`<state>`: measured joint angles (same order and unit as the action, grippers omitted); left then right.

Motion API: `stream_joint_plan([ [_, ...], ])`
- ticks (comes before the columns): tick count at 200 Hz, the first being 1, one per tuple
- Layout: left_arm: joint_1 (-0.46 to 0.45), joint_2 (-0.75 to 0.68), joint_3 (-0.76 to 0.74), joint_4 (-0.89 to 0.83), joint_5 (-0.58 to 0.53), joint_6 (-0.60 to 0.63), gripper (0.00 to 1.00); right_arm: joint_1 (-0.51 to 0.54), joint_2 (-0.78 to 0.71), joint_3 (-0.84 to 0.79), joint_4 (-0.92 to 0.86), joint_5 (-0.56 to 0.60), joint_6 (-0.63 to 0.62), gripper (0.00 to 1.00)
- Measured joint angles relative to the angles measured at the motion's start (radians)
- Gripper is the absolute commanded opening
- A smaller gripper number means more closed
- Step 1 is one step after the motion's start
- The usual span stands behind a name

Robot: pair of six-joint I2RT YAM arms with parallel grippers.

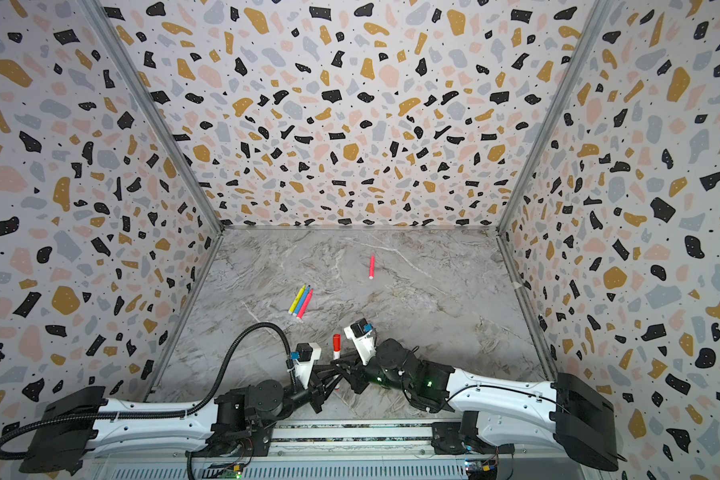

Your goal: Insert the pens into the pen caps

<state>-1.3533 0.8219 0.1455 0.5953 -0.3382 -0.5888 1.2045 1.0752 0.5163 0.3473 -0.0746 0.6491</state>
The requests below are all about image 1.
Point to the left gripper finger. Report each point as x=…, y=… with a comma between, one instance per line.
x=326, y=375
x=318, y=394

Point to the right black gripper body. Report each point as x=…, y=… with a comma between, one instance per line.
x=364, y=366

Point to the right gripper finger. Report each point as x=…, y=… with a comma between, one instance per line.
x=356, y=377
x=352, y=360

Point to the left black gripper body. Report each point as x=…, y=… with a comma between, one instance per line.
x=315, y=382

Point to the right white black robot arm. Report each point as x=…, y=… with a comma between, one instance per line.
x=565, y=413

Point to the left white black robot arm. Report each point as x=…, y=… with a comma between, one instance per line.
x=85, y=424

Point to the blue green pen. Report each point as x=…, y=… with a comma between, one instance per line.
x=299, y=301

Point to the yellow highlighter pen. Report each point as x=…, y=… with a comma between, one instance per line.
x=297, y=300

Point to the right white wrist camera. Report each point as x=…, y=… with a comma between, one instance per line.
x=362, y=335

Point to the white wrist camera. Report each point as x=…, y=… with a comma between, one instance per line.
x=362, y=335
x=302, y=361

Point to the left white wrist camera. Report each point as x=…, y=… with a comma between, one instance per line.
x=302, y=361

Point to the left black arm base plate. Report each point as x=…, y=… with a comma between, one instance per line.
x=254, y=441

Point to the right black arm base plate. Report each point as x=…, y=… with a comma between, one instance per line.
x=456, y=438

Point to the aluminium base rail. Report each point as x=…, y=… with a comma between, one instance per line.
x=351, y=449

